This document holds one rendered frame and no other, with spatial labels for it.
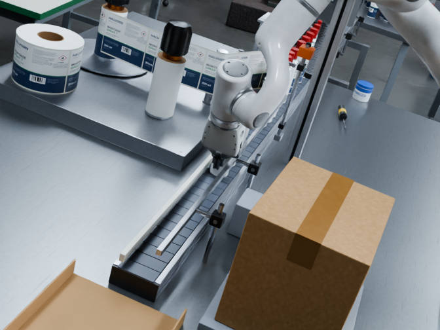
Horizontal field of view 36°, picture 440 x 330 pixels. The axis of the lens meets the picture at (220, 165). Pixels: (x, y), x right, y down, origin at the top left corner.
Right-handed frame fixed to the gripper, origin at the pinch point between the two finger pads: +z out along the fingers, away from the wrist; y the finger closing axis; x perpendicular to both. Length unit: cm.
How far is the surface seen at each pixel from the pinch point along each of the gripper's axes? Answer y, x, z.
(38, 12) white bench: 112, -82, 45
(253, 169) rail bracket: -9.6, -0.3, -1.3
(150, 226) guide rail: 3.4, 34.3, -9.5
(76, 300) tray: 8, 58, -9
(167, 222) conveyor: 2.2, 27.2, -3.2
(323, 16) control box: -10, -48, -21
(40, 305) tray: 13, 63, -12
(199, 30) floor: 129, -335, 222
